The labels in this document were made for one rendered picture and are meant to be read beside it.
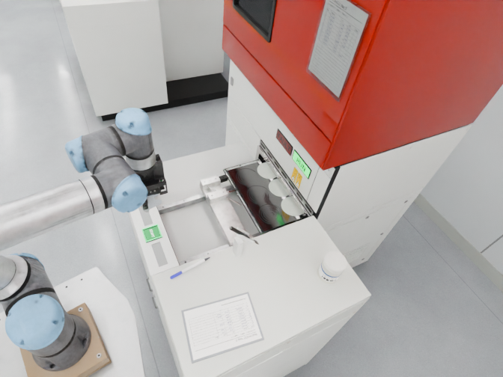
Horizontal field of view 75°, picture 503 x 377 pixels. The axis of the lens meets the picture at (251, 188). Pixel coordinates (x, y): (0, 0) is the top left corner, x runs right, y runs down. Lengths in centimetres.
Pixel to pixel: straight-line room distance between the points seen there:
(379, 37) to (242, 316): 82
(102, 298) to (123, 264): 100
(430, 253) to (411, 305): 47
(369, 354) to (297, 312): 116
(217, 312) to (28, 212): 60
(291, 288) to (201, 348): 33
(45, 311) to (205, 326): 41
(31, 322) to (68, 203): 39
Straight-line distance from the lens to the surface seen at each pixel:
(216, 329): 104
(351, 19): 89
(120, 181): 71
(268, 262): 114
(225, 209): 135
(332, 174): 112
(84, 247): 240
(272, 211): 134
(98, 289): 130
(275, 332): 105
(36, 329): 99
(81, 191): 70
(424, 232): 283
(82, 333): 114
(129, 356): 120
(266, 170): 148
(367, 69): 88
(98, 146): 79
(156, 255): 116
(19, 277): 103
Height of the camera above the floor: 196
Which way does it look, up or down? 49 degrees down
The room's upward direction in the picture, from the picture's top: 9 degrees clockwise
